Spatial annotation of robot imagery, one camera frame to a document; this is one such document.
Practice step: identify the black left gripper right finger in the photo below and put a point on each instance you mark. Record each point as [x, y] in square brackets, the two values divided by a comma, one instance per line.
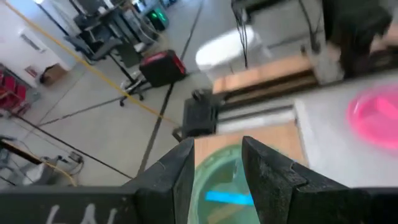
[280, 193]

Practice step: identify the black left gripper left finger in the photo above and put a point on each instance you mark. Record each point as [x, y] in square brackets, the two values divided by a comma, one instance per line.
[164, 186]

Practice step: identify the blue translucent plastic plate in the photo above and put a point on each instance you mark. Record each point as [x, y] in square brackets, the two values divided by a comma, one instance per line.
[217, 174]

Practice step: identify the pink translucent plastic plate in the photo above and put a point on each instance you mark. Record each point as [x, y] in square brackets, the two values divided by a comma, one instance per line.
[376, 118]

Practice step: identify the black computer case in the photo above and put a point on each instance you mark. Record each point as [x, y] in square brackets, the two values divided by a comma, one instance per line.
[199, 116]

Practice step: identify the wooden table base board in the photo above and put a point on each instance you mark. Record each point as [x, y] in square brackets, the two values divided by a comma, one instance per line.
[264, 73]

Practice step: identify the white bin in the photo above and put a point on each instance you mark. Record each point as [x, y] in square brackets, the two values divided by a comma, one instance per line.
[224, 49]

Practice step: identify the cardboard box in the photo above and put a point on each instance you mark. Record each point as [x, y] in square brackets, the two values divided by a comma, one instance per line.
[54, 74]

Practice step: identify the green lit computer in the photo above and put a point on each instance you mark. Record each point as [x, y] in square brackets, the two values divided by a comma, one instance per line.
[158, 17]

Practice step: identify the person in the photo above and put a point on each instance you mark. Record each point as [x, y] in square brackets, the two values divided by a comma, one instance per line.
[354, 31]

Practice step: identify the red stacked chairs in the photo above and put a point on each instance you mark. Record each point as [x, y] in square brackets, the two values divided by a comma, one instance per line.
[12, 90]

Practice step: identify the black metal table frame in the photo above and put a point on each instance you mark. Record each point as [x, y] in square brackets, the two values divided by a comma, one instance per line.
[270, 88]

